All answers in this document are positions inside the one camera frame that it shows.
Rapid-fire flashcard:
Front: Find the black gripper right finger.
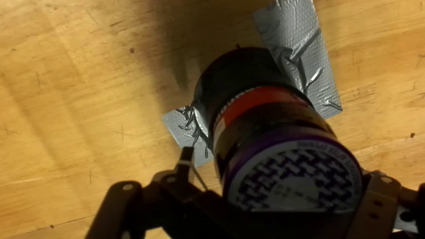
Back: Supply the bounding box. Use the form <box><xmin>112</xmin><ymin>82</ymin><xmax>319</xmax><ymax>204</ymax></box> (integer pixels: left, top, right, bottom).
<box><xmin>347</xmin><ymin>170</ymin><xmax>425</xmax><ymax>239</ymax></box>

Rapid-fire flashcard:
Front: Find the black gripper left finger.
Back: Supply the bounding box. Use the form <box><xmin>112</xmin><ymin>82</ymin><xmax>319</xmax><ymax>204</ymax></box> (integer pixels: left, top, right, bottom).
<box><xmin>84</xmin><ymin>146</ymin><xmax>225</xmax><ymax>239</ymax></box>

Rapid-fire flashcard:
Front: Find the grey duct tape patch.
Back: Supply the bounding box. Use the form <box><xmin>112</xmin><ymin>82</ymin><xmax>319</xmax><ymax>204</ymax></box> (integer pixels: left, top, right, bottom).
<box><xmin>161</xmin><ymin>0</ymin><xmax>344</xmax><ymax>168</ymax></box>

